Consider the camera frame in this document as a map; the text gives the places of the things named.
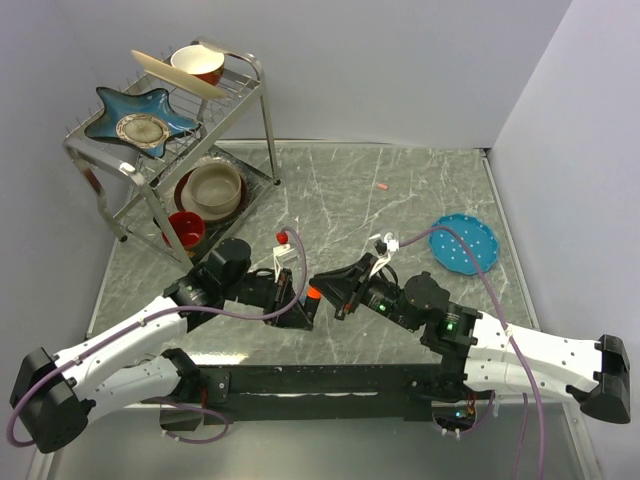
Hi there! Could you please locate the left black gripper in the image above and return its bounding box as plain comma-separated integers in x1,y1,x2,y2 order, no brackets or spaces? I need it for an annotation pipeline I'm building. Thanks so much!
221,263,314,326

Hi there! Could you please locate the steel dish rack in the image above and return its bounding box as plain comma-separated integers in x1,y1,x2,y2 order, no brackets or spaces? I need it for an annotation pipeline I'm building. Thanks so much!
63,37,281,268

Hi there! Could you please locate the white and red bowl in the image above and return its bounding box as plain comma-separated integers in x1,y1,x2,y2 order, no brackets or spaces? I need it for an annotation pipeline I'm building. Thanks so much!
170,44,225,86

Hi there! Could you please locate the dark red plate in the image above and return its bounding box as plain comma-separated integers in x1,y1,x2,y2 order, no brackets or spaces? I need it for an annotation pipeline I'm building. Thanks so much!
173,168,248,221

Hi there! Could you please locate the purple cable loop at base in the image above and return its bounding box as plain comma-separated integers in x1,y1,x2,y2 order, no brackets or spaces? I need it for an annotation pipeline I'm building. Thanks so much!
159,402,234,445

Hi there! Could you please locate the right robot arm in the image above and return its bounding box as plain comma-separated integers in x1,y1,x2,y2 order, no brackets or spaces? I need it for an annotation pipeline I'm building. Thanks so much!
309,254,631,424

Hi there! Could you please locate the black orange-tipped highlighter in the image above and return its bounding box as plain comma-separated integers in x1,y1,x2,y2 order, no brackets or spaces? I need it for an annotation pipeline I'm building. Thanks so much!
303,296,320,319

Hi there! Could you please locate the beige oval plate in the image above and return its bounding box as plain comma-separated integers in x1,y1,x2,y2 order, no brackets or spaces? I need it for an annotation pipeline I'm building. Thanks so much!
131,50,227,100

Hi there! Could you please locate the orange highlighter cap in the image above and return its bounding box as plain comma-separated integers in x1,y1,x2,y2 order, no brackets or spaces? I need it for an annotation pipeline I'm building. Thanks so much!
307,287,322,300

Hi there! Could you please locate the small round patterned saucer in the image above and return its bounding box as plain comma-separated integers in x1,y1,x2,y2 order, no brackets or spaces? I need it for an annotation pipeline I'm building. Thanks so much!
115,113,170,149

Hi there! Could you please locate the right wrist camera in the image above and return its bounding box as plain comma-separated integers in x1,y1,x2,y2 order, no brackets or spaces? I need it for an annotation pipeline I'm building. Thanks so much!
369,231,400,275

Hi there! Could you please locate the blue star-shaped dish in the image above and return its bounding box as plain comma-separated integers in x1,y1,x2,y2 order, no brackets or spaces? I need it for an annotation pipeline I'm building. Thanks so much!
84,87,201,158

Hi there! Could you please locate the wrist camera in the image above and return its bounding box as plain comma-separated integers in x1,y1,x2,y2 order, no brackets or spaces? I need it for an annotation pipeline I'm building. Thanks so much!
272,231,298,275
369,231,400,275

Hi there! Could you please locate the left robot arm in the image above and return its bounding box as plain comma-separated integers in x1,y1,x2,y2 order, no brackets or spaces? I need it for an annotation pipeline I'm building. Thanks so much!
6,238,318,453

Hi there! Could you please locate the blue polka-dot plate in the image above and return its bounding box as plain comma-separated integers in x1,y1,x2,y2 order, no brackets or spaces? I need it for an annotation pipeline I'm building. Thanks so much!
428,213,500,276

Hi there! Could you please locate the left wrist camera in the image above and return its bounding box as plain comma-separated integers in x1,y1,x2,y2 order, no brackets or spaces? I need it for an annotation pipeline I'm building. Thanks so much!
272,231,298,275

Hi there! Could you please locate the black base frame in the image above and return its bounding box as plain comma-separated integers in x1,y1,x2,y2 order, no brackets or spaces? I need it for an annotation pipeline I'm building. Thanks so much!
168,364,490,423

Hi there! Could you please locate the grey ceramic bowl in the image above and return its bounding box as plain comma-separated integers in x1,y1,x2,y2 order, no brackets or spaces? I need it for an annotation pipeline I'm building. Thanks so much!
180,162,243,222

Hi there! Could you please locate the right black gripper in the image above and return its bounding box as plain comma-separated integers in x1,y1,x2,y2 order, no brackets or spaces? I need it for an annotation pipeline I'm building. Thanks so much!
306,256,417,334

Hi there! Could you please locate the red cup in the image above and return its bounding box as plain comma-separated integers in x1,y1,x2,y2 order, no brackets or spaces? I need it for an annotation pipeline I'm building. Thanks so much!
168,211,206,249

